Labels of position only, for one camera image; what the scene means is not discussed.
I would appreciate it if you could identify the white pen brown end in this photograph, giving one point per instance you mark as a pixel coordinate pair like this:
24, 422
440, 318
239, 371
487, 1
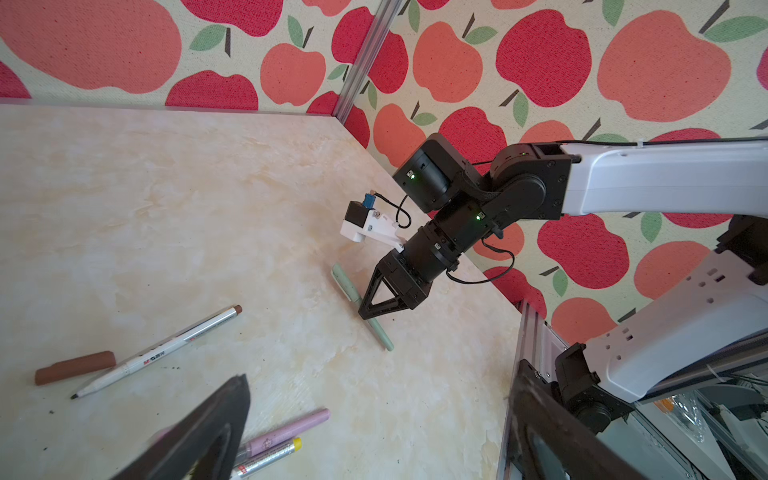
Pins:
159, 351

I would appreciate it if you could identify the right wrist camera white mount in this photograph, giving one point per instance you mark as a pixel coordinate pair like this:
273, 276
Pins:
362, 220

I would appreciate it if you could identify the white pen yellow end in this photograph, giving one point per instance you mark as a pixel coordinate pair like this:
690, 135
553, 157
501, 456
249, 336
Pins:
265, 459

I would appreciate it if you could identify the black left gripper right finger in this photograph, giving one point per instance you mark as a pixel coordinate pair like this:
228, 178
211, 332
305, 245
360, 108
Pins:
542, 440

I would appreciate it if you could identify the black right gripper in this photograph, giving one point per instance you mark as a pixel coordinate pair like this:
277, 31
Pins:
408, 276

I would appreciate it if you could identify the pink pen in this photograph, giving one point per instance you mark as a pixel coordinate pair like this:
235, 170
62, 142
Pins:
292, 429

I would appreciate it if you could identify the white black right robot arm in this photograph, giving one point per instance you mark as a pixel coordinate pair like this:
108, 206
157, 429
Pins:
724, 300

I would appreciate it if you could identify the aluminium right rear corner post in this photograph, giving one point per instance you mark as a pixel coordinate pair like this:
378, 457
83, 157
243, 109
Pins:
375, 37

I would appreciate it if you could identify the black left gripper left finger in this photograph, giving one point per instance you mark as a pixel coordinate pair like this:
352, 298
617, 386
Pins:
204, 444

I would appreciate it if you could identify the brown pen cap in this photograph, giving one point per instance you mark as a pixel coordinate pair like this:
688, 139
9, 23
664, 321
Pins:
75, 367

